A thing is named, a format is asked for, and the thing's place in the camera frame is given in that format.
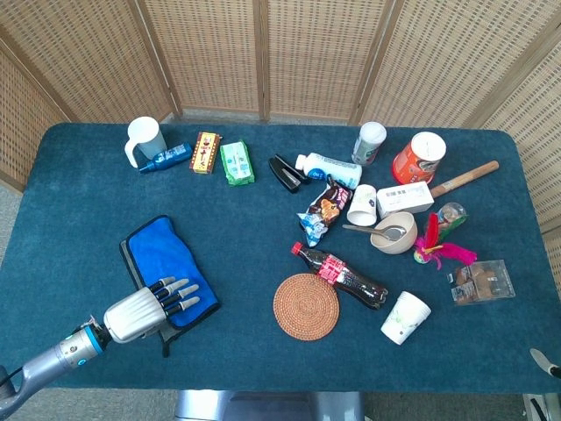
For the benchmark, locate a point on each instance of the clear plastic snack box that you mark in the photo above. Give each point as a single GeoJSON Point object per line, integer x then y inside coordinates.
{"type": "Point", "coordinates": [482, 283]}

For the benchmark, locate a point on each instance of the blue carpet table cover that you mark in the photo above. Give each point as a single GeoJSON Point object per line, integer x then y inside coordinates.
{"type": "Point", "coordinates": [245, 219]}

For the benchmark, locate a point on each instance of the round woven rattan coaster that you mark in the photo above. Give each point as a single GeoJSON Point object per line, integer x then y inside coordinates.
{"type": "Point", "coordinates": [307, 307]}

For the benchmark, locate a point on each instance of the brown and blue snack bag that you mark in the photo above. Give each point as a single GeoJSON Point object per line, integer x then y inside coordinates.
{"type": "Point", "coordinates": [324, 210]}

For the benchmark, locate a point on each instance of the white and green canister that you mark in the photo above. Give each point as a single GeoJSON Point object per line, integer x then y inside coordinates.
{"type": "Point", "coordinates": [368, 144]}

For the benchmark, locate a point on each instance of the small white paper cup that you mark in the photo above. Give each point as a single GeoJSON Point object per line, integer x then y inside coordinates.
{"type": "Point", "coordinates": [363, 204]}

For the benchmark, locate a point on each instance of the grey and blue cloth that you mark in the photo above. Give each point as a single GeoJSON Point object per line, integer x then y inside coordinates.
{"type": "Point", "coordinates": [158, 254]}

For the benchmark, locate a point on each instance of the red and yellow box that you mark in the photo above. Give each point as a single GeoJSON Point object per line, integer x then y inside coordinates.
{"type": "Point", "coordinates": [204, 152]}

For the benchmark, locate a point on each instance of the white cardboard box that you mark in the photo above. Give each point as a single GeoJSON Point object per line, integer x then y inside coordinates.
{"type": "Point", "coordinates": [405, 199]}

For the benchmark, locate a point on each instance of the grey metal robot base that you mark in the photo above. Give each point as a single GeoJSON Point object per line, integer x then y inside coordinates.
{"type": "Point", "coordinates": [263, 408]}

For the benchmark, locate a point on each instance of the beige spoon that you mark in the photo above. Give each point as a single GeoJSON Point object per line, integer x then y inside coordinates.
{"type": "Point", "coordinates": [394, 232]}

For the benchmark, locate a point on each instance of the cola bottle with red label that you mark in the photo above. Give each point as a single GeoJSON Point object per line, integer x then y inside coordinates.
{"type": "Point", "coordinates": [342, 274]}

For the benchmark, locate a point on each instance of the woven bamboo screen panel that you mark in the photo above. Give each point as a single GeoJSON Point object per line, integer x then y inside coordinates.
{"type": "Point", "coordinates": [22, 123]}
{"type": "Point", "coordinates": [447, 57]}
{"type": "Point", "coordinates": [206, 52]}
{"type": "Point", "coordinates": [87, 57]}
{"type": "Point", "coordinates": [320, 52]}
{"type": "Point", "coordinates": [534, 131]}

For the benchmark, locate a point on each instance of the blue spray bottle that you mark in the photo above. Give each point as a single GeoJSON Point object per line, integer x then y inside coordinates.
{"type": "Point", "coordinates": [168, 157]}

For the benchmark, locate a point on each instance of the green wet wipes pack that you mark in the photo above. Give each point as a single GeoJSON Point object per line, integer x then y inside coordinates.
{"type": "Point", "coordinates": [236, 163]}

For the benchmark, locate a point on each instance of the orange instant noodle cup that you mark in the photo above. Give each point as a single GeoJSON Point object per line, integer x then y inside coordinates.
{"type": "Point", "coordinates": [414, 164]}

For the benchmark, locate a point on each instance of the black stapler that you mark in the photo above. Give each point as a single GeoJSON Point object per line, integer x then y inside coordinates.
{"type": "Point", "coordinates": [285, 173]}

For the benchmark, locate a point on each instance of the beige bowl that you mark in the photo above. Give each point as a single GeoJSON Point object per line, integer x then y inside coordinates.
{"type": "Point", "coordinates": [385, 247]}

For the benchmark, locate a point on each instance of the paper cup with green print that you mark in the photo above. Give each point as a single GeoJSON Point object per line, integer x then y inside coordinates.
{"type": "Point", "coordinates": [405, 318]}

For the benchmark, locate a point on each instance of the white bottle with blue label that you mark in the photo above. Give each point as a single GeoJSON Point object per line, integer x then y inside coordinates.
{"type": "Point", "coordinates": [335, 170]}

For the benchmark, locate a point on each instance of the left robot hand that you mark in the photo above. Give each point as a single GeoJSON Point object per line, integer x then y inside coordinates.
{"type": "Point", "coordinates": [131, 316]}

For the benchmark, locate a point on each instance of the small clear wrapped jar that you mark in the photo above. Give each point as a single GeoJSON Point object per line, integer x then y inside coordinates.
{"type": "Point", "coordinates": [451, 212]}

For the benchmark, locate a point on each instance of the pink feather shuttlecock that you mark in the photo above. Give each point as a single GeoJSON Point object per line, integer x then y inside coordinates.
{"type": "Point", "coordinates": [451, 252]}

